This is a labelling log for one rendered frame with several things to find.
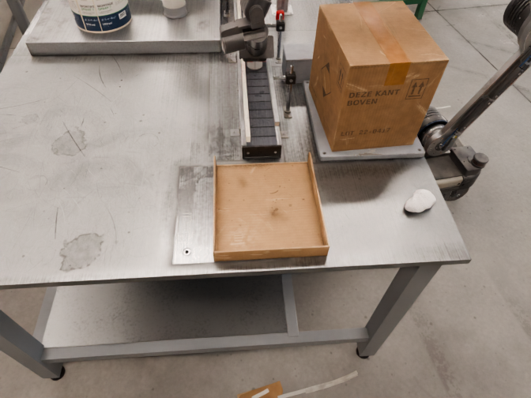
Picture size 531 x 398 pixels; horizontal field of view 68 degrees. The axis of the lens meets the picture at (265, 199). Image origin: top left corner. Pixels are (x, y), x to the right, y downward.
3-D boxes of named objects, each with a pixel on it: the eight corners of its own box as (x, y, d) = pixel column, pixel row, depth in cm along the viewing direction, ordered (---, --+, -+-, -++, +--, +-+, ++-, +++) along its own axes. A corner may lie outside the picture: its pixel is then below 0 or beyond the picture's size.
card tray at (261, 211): (214, 166, 108) (213, 155, 105) (308, 162, 110) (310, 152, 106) (214, 261, 89) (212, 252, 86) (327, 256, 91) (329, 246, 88)
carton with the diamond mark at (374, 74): (308, 88, 128) (318, 3, 107) (378, 83, 131) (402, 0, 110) (331, 152, 109) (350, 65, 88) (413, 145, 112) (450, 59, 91)
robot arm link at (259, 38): (271, 37, 103) (265, 16, 103) (245, 43, 103) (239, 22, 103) (269, 47, 110) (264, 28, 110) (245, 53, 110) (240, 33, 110)
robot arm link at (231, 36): (262, 5, 97) (255, -7, 102) (217, 16, 96) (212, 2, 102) (269, 50, 105) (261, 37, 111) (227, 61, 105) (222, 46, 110)
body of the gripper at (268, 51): (238, 38, 116) (238, 27, 109) (273, 37, 116) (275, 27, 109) (239, 60, 116) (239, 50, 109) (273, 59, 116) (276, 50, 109)
